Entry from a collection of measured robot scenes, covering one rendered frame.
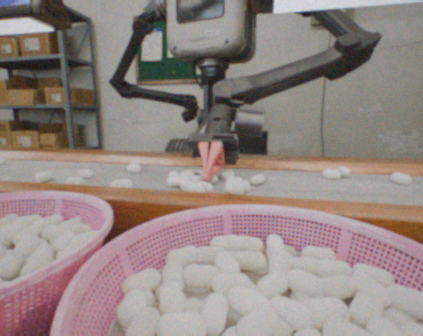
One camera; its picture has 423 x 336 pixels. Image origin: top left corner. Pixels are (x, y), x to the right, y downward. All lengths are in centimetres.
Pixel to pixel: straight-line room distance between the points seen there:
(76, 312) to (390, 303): 22
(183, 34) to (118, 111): 196
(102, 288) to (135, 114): 275
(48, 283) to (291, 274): 19
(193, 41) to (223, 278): 101
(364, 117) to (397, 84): 35
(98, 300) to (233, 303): 10
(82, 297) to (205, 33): 104
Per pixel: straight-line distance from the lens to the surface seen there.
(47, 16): 60
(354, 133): 265
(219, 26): 112
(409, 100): 277
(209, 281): 24
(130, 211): 37
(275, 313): 20
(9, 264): 31
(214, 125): 56
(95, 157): 84
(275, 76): 71
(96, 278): 22
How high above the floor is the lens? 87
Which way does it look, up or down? 11 degrees down
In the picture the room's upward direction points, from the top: straight up
